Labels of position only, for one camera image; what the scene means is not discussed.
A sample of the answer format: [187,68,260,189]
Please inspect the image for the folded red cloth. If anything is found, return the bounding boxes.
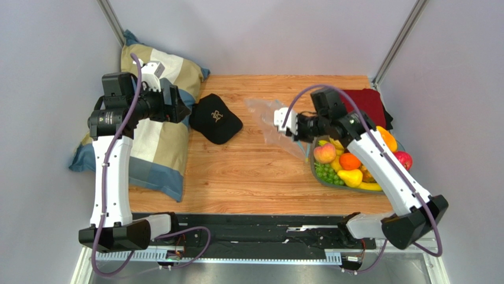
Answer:
[344,89,393,130]

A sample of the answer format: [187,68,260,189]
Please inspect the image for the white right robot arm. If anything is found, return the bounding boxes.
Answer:
[275,84,448,257]

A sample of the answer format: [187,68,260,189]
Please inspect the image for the green grape bunch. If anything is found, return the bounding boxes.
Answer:
[314,162,345,186]

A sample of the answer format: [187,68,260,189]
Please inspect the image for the yellow banana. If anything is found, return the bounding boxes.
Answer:
[357,182,383,192]

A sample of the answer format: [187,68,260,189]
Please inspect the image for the aluminium frame post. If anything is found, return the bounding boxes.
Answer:
[370,0,429,91]
[97,0,125,47]

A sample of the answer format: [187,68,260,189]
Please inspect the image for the yellow lemon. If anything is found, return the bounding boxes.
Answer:
[329,138,345,173]

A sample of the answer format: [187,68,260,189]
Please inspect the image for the orange yellow mango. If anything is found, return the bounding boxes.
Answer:
[376,125,398,153]

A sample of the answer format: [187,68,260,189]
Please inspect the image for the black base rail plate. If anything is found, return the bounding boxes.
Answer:
[130,212,377,263]

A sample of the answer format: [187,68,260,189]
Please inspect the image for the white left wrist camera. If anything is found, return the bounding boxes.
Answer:
[141,61,165,92]

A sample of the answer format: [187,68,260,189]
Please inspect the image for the orange fruit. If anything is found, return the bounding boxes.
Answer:
[339,153,361,170]

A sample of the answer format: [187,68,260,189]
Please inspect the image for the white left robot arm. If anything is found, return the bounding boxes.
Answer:
[78,72,190,253]

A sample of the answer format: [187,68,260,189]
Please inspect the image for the left aluminium frame post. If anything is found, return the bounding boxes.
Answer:
[97,0,125,47]

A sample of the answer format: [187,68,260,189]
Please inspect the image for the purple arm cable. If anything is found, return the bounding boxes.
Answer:
[281,84,444,275]
[91,53,212,278]

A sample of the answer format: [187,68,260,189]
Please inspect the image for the black baseball cap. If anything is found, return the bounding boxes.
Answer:
[189,93,243,145]

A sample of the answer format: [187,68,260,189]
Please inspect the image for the yellow pear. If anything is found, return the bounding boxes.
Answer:
[337,169,363,188]

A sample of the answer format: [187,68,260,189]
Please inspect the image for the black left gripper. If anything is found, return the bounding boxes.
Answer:
[127,83,190,124]

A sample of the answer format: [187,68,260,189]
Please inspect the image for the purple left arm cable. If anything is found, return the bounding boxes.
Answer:
[91,53,212,278]

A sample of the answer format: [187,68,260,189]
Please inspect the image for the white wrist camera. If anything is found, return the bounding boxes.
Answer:
[273,107,298,136]
[141,61,165,92]

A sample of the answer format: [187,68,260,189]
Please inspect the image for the clear zip top bag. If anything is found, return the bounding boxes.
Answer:
[244,98,311,163]

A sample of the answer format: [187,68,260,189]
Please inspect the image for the pink peach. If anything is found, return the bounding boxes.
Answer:
[313,143,337,164]

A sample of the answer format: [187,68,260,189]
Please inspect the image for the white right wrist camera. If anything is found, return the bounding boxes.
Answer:
[273,107,298,136]

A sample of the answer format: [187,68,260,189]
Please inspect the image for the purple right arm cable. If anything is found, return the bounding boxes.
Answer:
[281,84,444,275]

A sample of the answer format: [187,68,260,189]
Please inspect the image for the grey fruit tray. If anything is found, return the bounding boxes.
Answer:
[309,135,383,194]

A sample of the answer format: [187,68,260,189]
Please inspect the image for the orange pineapple toy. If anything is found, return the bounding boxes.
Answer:
[359,164,376,183]

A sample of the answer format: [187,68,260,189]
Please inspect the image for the red apple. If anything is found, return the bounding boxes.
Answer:
[394,151,413,171]

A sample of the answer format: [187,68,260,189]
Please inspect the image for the striped blue beige pillow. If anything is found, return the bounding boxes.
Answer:
[69,30,211,203]

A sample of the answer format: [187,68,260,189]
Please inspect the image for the right aluminium frame post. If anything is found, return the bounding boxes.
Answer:
[370,0,429,91]

